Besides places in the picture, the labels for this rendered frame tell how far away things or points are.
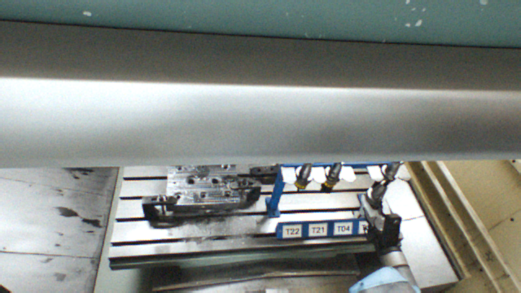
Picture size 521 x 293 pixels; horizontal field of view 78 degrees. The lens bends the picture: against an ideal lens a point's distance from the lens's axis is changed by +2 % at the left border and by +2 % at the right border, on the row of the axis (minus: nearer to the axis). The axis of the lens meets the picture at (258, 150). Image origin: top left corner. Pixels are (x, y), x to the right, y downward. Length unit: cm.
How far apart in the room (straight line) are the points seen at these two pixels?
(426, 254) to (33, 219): 173
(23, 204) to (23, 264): 27
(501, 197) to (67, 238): 174
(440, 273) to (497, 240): 30
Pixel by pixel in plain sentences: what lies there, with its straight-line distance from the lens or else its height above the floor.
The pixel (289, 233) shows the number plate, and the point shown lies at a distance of 132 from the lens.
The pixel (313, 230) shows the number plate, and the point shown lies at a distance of 135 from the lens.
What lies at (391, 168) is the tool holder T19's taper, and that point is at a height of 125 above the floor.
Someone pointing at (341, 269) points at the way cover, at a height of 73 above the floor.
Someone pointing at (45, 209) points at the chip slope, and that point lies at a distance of 172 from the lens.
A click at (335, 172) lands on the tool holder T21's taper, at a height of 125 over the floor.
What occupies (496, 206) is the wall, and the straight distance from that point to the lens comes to 146.
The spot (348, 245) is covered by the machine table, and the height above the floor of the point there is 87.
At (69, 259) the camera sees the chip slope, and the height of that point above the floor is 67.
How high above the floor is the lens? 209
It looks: 48 degrees down
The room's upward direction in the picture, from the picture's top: 11 degrees clockwise
